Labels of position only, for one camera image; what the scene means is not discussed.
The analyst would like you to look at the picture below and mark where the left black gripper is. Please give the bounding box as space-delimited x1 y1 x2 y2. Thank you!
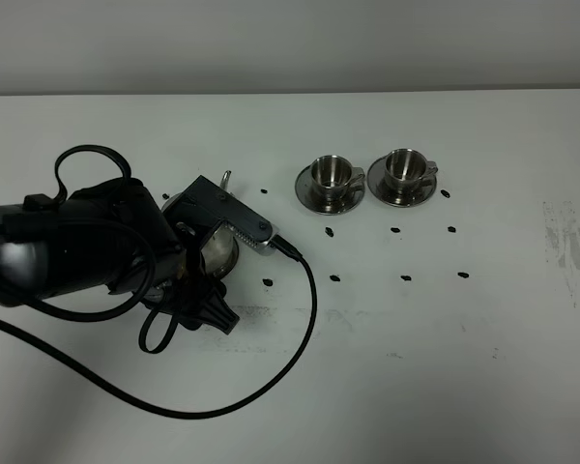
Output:
105 178 240 334

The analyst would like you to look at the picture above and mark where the stainless steel teapot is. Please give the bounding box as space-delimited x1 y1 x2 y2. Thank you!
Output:
159 169 241 310

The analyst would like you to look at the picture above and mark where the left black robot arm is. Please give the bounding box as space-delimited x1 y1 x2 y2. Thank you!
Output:
0 179 239 335

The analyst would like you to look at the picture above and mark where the left stainless steel teacup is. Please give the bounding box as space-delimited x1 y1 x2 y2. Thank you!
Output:
308 155 365 201

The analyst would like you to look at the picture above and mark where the stainless steel teacup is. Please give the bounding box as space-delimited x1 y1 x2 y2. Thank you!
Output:
385 148 438 194
308 155 365 201

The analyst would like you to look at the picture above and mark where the right stainless steel teacup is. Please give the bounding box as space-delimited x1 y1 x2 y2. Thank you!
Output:
385 148 438 194

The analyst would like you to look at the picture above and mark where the left steel cup saucer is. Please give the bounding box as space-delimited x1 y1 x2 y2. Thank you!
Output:
295 166 365 216

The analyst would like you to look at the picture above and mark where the steel cup saucer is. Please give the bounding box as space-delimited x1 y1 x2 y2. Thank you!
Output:
295 166 365 216
366 157 437 208

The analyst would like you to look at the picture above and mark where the right steel cup saucer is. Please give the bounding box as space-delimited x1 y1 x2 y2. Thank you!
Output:
366 157 437 208

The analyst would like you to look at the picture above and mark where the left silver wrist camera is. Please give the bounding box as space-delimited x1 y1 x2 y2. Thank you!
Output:
162 175 276 255

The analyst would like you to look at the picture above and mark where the left black camera cable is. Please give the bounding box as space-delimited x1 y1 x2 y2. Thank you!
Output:
0 143 318 421

